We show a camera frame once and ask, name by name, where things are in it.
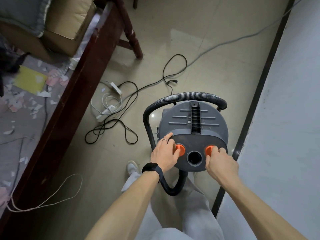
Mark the person's right forearm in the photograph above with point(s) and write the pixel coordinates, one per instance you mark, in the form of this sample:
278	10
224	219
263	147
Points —
257	212

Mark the brown cardboard box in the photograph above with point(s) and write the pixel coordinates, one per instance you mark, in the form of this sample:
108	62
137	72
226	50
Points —
65	24

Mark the black cloth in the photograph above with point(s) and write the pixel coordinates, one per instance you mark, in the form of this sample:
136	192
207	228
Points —
10	62

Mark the grey vacuum cleaner orange knobs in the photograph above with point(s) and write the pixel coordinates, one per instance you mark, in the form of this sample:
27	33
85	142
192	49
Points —
212	122

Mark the yellow card sheet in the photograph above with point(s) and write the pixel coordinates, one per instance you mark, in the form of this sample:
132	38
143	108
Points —
30	79

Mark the grey cushion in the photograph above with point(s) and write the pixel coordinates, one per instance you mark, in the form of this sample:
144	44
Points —
22	12

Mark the scattered white paper scraps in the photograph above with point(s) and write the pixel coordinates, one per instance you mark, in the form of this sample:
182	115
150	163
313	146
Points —
44	94

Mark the white shoe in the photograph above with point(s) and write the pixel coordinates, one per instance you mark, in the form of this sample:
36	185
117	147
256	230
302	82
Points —
132	167

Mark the black baseboard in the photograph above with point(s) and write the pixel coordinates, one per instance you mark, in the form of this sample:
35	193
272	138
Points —
262	77

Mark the long white power strip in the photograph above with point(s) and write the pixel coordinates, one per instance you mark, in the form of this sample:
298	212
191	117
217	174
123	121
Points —
106	112

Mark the person's left forearm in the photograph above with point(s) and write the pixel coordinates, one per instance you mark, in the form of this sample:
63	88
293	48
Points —
125	209

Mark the dark red wooden bed frame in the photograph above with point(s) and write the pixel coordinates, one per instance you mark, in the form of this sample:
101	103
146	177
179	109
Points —
75	97

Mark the person's right hand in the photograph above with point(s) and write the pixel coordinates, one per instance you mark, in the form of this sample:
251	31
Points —
222	167

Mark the light grey trousers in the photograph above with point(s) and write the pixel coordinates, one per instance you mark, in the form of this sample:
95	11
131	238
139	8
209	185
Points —
195	209

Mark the white crumpled tissue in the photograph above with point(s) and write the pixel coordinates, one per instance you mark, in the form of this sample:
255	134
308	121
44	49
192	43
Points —
73	63

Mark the person's left hand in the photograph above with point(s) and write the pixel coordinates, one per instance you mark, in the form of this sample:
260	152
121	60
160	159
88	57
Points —
163	157

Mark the black smartwatch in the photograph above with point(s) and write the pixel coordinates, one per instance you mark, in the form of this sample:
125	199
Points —
152	168

